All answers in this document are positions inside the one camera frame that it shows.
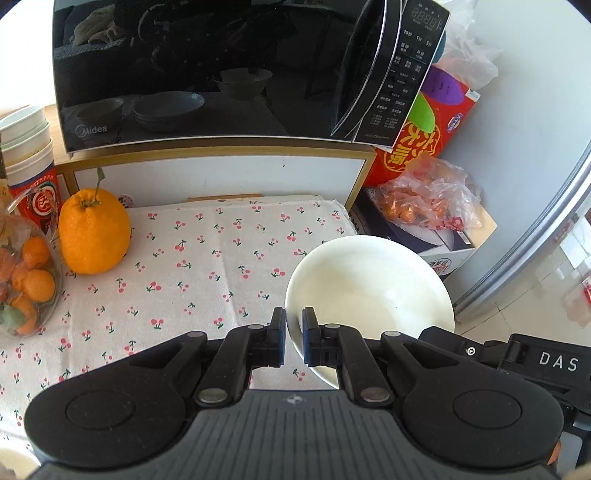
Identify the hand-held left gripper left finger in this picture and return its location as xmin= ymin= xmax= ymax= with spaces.
xmin=127 ymin=307 xmax=288 ymax=407

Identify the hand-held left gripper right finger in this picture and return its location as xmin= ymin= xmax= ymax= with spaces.
xmin=301 ymin=307 xmax=463 ymax=407

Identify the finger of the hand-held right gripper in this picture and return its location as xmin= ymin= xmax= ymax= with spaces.
xmin=418 ymin=325 xmax=511 ymax=371

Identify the large cream bowl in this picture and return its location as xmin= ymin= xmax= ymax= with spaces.
xmin=285 ymin=235 xmax=455 ymax=388

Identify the white and dark cardboard box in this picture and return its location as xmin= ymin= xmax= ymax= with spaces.
xmin=351 ymin=185 xmax=498 ymax=282

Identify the cherry print tablecloth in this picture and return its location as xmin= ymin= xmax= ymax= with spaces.
xmin=0 ymin=194 xmax=356 ymax=462

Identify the plastic bag of oranges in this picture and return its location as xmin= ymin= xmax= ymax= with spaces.
xmin=376 ymin=154 xmax=483 ymax=232

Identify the white wooden-framed stand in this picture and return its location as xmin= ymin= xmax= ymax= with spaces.
xmin=55 ymin=147 xmax=377 ymax=215

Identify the large orange with stem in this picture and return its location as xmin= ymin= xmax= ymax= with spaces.
xmin=58 ymin=167 xmax=132 ymax=276

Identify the white refrigerator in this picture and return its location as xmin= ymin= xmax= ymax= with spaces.
xmin=443 ymin=0 xmax=591 ymax=319

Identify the red printed box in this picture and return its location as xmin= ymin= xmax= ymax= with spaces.
xmin=369 ymin=65 xmax=478 ymax=185

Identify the glass jar of small oranges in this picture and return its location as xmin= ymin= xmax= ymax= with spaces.
xmin=0 ymin=194 xmax=64 ymax=339

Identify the black microwave oven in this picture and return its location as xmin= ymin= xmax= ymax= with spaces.
xmin=52 ymin=0 xmax=451 ymax=155

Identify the white plastic bag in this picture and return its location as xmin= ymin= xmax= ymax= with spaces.
xmin=443 ymin=0 xmax=502 ymax=93

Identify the stack of printed paper cups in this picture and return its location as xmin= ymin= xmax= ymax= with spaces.
xmin=0 ymin=105 xmax=63 ymax=236

